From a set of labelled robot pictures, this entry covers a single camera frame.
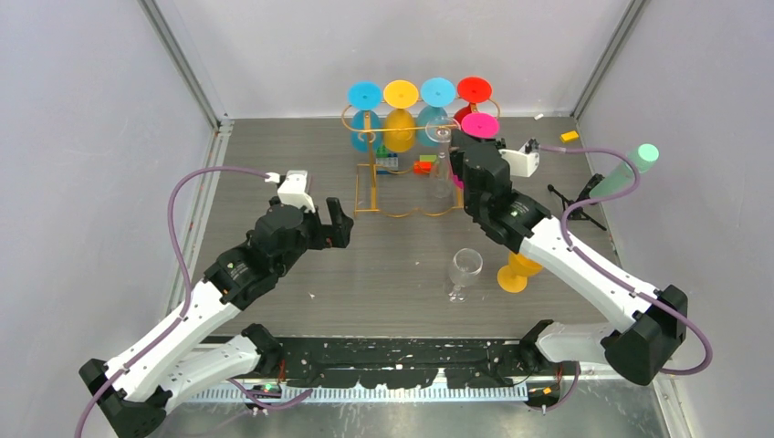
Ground teal back wine glass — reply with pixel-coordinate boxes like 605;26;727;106
416;78;456;147

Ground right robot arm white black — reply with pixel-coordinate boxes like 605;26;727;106
449;130;688;386

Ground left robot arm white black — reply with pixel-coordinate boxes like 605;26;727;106
78;197;354;437

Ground clear wine glass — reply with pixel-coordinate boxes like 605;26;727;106
445;248;483;303
425;116;459;198

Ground orange front wine glass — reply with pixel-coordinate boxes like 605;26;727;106
497;253;543;294

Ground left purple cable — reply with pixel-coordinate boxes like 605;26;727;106
73;166;270;438

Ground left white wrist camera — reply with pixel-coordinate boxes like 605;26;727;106
264;170;316;213

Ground blue back wine glass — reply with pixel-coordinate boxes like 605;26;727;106
347;81;382;152

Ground red back wine glass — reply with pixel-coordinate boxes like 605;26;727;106
454;76;493;125

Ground blue green toy bricks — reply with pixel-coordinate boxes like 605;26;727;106
375;152;400;174

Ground yellow back wine glass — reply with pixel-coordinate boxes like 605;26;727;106
383;79;419;153

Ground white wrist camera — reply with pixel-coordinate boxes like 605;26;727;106
499;138;539;178
264;170;316;213

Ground magenta wine glass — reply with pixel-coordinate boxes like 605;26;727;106
449;112;500;190

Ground yellow small block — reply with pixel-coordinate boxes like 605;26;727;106
560;130;580;143

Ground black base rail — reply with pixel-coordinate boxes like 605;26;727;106
181;335;618;403

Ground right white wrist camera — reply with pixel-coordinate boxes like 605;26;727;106
499;138;539;178

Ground mint green cylinder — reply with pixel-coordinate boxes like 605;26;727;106
590;143;660;198

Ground gold wire glass rack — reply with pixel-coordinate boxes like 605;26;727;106
340;96;502;219

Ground red green toy bricks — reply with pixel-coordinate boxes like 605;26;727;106
413;155;437;175

